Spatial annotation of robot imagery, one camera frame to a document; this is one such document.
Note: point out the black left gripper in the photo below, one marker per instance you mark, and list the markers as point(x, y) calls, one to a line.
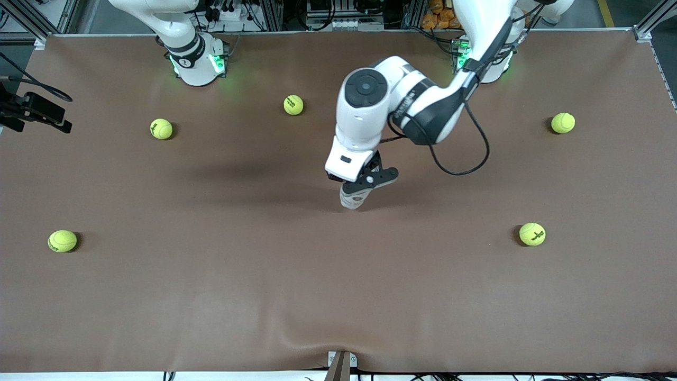
point(332, 178)

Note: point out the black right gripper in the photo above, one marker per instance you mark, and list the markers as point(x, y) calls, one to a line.
point(14, 108)

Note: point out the white blue tennis ball can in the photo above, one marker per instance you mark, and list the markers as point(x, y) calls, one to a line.
point(355, 203)

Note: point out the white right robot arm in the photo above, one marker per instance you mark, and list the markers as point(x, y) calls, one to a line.
point(195, 74)

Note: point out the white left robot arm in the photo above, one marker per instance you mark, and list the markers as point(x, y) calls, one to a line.
point(365, 116)

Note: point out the yellow-green tennis ball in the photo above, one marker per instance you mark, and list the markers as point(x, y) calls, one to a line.
point(563, 123)
point(532, 234)
point(62, 241)
point(161, 128)
point(293, 105)

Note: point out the brown table mat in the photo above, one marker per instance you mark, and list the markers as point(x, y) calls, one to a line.
point(338, 291)

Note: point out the pile of orange packets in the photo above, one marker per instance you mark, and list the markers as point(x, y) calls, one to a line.
point(439, 16)

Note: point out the white power strip with plugs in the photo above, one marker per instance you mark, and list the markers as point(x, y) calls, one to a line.
point(227, 15)

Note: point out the black left camera bracket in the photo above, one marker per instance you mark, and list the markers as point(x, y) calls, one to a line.
point(383, 176)

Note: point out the silver corner bracket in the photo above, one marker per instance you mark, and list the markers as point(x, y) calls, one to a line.
point(643, 36)
point(39, 43)

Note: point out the slanted aluminium frame profile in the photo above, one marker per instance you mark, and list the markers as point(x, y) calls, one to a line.
point(656, 18)
point(26, 20)

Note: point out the upright aluminium frame post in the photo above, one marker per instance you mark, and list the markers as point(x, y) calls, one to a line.
point(410, 15)
point(273, 16)

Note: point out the silver metal post bracket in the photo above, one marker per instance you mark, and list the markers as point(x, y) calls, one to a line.
point(354, 361)

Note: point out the grey aluminium camera post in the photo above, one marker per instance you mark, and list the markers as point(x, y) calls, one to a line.
point(338, 370)

